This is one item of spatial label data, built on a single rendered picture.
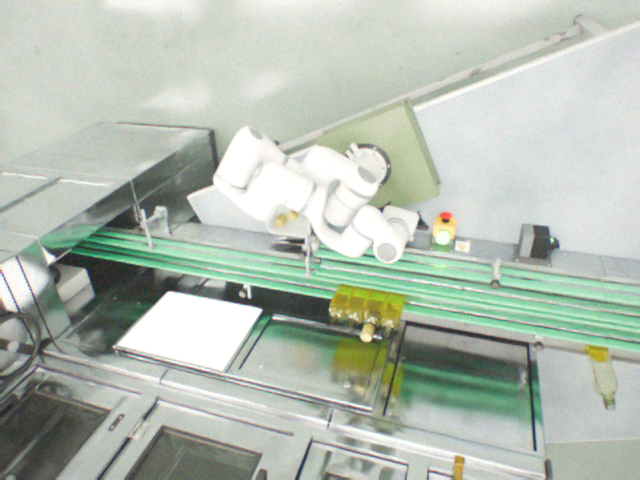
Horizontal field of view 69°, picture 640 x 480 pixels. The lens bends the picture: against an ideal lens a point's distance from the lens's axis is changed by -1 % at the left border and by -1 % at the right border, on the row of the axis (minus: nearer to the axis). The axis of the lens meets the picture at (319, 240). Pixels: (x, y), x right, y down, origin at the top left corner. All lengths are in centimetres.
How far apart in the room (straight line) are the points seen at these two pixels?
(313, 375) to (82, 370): 76
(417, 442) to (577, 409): 95
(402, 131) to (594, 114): 53
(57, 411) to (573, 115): 175
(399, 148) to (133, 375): 110
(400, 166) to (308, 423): 81
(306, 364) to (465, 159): 82
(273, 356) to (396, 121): 83
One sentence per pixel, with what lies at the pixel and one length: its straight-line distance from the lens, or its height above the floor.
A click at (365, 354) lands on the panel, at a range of 158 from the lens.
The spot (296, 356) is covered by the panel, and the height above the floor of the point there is 118.
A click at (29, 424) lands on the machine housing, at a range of 172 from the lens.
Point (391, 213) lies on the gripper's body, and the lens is 132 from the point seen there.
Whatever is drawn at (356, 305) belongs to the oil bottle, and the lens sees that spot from 152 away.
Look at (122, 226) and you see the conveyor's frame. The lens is 210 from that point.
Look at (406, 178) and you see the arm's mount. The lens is 150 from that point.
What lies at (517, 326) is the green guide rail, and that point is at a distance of 163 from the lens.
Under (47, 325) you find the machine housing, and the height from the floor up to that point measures 133.
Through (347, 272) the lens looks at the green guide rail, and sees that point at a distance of 161.
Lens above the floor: 221
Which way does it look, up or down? 54 degrees down
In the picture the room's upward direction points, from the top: 148 degrees counter-clockwise
